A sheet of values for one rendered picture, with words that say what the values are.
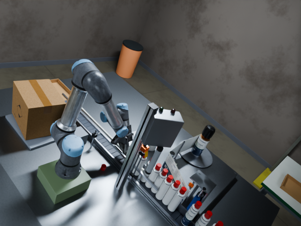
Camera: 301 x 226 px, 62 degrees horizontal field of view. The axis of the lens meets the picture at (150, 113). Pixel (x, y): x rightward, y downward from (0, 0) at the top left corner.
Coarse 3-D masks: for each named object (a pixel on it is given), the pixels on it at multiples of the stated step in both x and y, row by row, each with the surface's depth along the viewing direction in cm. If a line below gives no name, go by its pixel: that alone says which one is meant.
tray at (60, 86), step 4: (52, 80) 228; (56, 80) 231; (56, 84) 230; (60, 84) 231; (56, 88) 225; (60, 88) 227; (64, 88) 228; (68, 88) 225; (60, 92) 222; (64, 92) 224; (68, 92) 226; (68, 96) 221
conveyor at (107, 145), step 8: (80, 120) 195; (88, 128) 191; (104, 144) 183; (112, 152) 180; (120, 160) 177; (136, 176) 170; (144, 184) 167; (160, 200) 161; (176, 216) 156; (192, 224) 155
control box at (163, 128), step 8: (160, 112) 131; (168, 112) 133; (176, 112) 136; (152, 120) 127; (160, 120) 126; (168, 120) 128; (176, 120) 130; (152, 128) 129; (160, 128) 130; (168, 128) 131; (176, 128) 132; (144, 136) 134; (152, 136) 132; (160, 136) 133; (168, 136) 135; (176, 136) 136; (144, 144) 135; (152, 144) 136; (160, 144) 137; (168, 144) 139
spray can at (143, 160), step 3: (144, 156) 161; (138, 159) 163; (144, 159) 162; (141, 162) 162; (144, 162) 164; (135, 165) 167; (141, 165) 164; (138, 168) 166; (141, 168) 166; (135, 174) 169; (138, 174) 170
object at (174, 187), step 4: (176, 180) 151; (172, 184) 153; (176, 184) 149; (172, 188) 151; (176, 188) 151; (168, 192) 154; (172, 192) 152; (164, 196) 158; (168, 196) 155; (172, 196) 154; (164, 200) 158; (168, 200) 156; (164, 204) 159
